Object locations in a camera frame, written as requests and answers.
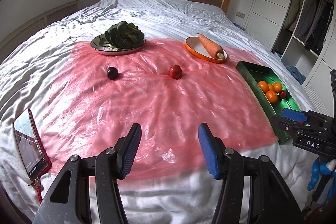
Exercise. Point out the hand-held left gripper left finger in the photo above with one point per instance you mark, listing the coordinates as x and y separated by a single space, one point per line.
128 155

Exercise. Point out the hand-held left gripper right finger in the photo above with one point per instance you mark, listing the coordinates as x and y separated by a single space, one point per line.
208 153

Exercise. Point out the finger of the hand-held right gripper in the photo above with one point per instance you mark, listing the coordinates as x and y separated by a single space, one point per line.
284 123
295 116

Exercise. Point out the red apple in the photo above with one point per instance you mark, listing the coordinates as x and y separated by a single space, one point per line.
175 71
282 94

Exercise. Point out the orange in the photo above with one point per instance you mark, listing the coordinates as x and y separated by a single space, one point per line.
263 86
278 86
271 86
271 97

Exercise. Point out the green metal tray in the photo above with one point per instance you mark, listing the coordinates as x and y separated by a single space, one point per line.
262 74

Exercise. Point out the dark purple plum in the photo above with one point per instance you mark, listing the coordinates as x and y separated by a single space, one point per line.
112 73

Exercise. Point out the person's right hand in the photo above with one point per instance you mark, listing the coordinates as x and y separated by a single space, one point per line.
317 171

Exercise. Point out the blue knitted cloth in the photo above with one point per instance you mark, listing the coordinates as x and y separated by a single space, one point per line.
295 74

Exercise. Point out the pink plastic sheet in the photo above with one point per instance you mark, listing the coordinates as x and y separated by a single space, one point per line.
157 98

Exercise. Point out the dark hanging clothes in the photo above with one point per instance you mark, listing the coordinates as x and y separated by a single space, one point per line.
317 27

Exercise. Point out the smartphone in red case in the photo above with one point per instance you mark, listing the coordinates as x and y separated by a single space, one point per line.
29 145

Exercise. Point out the hanging beige jacket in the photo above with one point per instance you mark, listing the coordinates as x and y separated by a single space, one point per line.
294 8

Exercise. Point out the white plate with orange rim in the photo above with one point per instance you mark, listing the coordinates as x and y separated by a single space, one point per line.
195 47

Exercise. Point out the carrot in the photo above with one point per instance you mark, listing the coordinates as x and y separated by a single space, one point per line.
210 45

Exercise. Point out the patterned grey plate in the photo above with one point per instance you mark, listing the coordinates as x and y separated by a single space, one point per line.
99 46

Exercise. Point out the dark green bok choy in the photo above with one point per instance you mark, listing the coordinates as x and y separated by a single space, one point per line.
124 35

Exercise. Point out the wall socket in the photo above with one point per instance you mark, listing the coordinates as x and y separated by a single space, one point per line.
240 14

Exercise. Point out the beige wall cabinet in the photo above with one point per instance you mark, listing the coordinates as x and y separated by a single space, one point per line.
39 22

